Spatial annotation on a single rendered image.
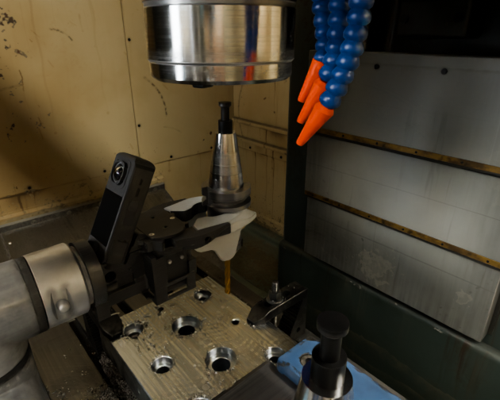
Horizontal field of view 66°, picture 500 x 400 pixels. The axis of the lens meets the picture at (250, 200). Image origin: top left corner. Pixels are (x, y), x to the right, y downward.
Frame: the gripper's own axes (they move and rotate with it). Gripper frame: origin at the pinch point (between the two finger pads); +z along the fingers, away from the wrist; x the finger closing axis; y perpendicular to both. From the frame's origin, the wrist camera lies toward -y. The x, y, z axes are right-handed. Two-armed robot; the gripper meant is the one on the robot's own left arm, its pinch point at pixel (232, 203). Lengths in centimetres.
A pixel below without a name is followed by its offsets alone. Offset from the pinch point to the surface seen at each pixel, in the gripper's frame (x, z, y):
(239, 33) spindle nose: 7.2, -4.5, -20.6
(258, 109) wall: -85, 81, 9
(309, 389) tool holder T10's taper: 28.0, -17.5, -4.9
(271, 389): 22.3, -14.3, 2.7
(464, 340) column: 19, 44, 37
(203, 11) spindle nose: 5.4, -7.0, -22.4
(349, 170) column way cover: -10.8, 41.6, 7.9
